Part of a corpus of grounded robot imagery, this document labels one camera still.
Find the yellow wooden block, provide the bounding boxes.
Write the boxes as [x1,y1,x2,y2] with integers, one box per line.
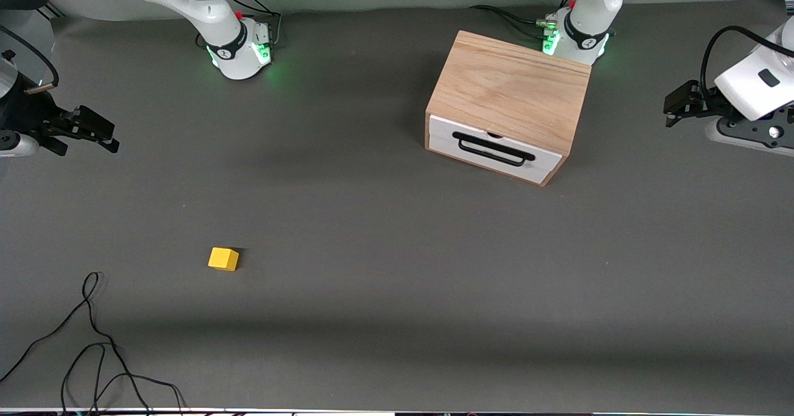
[208,247,240,272]

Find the white drawer with black handle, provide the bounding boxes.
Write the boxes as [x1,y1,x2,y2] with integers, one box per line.
[428,114,564,185]

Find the wooden drawer cabinet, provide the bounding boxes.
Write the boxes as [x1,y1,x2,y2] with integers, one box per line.
[424,30,592,187]

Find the thin black cable with loop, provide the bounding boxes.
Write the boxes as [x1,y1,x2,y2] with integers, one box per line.
[0,272,153,415]

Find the black left arm base cables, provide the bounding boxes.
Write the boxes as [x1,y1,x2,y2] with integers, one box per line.
[470,0,581,38]

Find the black arm base cables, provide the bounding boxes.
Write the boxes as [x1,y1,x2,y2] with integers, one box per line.
[223,0,283,48]
[470,0,581,38]

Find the black right arm base cables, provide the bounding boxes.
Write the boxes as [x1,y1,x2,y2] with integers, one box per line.
[223,0,283,48]

